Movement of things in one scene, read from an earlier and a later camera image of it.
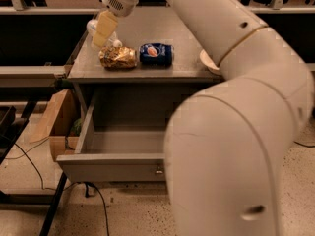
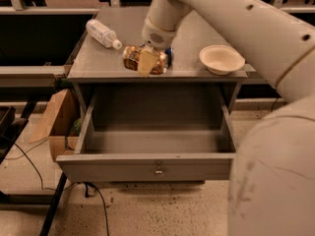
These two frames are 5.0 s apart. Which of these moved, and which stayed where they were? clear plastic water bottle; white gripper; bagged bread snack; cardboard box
Moved: bagged bread snack; white gripper
Stayed: cardboard box; clear plastic water bottle
